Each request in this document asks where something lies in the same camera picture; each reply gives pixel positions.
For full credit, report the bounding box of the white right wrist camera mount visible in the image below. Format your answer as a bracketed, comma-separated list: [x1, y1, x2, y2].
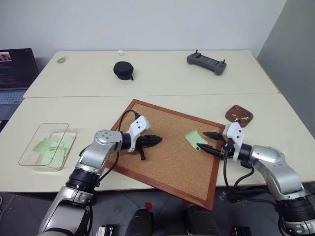
[222, 122, 246, 162]

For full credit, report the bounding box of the grey remote controller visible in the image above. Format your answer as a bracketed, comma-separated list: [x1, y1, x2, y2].
[186, 50, 228, 76]

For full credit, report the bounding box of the brown square tray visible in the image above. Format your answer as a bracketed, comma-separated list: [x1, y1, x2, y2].
[225, 105, 255, 129]

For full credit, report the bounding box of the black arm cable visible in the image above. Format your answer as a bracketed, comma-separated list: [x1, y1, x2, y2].
[97, 110, 141, 184]
[222, 153, 257, 190]

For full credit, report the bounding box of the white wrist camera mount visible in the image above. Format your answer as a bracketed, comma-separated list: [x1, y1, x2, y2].
[222, 122, 246, 162]
[127, 115, 152, 153]

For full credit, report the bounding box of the black round zip case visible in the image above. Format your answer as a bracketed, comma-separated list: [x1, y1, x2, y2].
[113, 61, 135, 81]

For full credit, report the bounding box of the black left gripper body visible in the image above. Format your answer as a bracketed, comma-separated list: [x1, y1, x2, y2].
[133, 137, 149, 151]

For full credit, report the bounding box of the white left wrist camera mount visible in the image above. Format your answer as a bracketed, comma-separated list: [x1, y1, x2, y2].
[127, 115, 152, 153]

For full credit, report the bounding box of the grey laptop with dark screen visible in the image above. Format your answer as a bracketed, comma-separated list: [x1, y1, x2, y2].
[0, 48, 40, 121]

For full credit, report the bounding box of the clear plastic box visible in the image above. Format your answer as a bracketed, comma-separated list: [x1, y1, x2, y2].
[33, 132, 77, 172]

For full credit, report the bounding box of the green sticky note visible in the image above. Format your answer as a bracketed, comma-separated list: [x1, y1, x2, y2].
[32, 138, 59, 153]
[40, 148, 68, 170]
[58, 136, 75, 153]
[185, 130, 209, 150]

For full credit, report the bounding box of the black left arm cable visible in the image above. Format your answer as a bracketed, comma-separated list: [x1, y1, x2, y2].
[97, 110, 141, 184]

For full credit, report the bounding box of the dark rounded shape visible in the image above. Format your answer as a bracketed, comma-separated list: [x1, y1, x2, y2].
[183, 204, 222, 236]
[129, 207, 155, 236]

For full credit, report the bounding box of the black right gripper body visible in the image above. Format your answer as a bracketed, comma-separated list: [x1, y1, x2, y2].
[220, 138, 236, 162]

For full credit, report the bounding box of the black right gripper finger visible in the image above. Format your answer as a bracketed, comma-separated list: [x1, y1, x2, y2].
[196, 143, 226, 158]
[202, 132, 224, 142]

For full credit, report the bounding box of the clear plastic lid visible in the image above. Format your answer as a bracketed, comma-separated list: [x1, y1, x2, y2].
[18, 122, 70, 167]

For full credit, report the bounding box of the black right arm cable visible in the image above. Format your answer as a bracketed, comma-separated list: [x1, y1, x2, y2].
[222, 153, 257, 190]

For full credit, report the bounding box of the cork board with wooden frame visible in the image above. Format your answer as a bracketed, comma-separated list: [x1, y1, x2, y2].
[106, 99, 226, 211]

